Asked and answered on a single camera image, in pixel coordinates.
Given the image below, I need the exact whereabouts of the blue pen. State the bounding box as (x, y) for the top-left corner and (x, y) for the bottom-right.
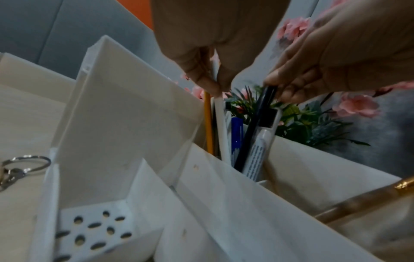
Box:
(230, 117), (244, 164)

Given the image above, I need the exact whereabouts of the grey sofa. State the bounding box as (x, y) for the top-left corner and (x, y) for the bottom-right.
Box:
(0, 0), (157, 68)

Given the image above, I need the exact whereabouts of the person's left hand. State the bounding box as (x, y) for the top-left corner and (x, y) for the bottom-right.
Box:
(151, 0), (292, 96)

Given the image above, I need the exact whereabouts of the white marker with black cap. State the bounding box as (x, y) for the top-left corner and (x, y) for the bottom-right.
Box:
(245, 107), (283, 182)

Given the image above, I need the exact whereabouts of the artificial pink flower plant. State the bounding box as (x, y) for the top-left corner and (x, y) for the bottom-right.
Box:
(176, 16), (414, 149)

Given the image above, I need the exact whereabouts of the white pen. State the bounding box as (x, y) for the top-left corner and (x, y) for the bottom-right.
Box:
(210, 47), (233, 162)

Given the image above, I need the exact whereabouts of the silver key ring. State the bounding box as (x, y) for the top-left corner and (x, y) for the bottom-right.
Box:
(0, 155), (52, 192)

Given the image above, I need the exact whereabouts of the gold pen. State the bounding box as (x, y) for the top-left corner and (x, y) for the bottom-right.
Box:
(314, 176), (414, 225)

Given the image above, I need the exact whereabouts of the yellow pencil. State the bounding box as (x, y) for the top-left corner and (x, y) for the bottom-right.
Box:
(203, 91), (215, 156)

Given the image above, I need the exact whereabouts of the white desk organizer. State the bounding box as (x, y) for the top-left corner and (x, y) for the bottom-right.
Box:
(32, 35), (414, 262)

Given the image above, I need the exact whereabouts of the orange cushion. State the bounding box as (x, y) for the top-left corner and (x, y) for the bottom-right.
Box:
(116, 0), (154, 30)

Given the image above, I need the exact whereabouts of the person's right hand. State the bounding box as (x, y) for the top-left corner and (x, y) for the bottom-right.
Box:
(263, 0), (414, 104)

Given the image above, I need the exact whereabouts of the black pen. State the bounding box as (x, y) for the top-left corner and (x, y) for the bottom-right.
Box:
(233, 85), (279, 173)

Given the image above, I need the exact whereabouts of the white plastic tray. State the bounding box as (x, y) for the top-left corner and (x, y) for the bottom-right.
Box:
(0, 52), (78, 104)

